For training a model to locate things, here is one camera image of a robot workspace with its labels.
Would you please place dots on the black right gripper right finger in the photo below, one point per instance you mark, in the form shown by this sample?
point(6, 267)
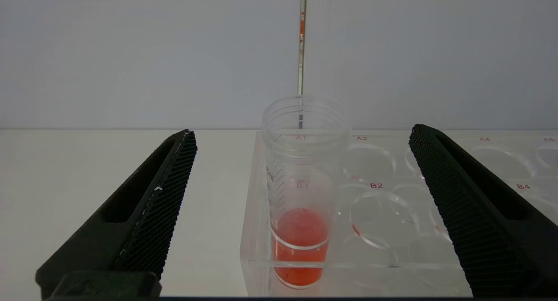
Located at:
point(479, 213)

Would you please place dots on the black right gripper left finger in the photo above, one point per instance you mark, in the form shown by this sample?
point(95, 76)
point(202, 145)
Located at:
point(144, 213)

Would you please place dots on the test tube with red pigment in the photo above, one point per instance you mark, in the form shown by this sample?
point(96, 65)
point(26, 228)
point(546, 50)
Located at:
point(301, 235)

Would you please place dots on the clear acrylic test tube rack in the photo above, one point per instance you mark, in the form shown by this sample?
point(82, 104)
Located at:
point(383, 218)

